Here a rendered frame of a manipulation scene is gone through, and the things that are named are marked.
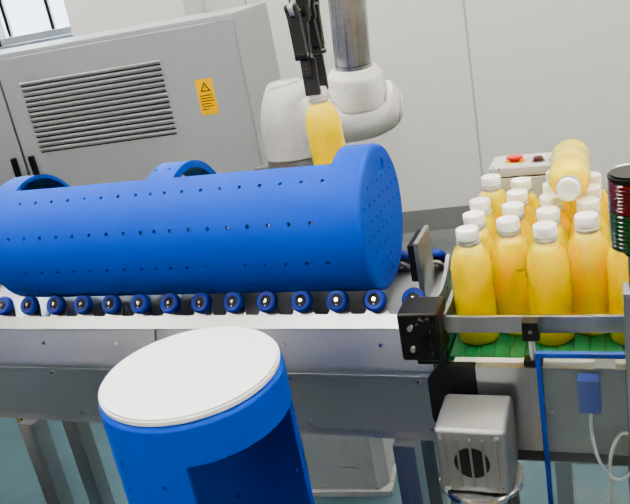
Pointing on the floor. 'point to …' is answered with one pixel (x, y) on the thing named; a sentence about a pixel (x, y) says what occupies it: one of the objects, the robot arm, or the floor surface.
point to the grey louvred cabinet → (127, 101)
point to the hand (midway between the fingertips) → (314, 75)
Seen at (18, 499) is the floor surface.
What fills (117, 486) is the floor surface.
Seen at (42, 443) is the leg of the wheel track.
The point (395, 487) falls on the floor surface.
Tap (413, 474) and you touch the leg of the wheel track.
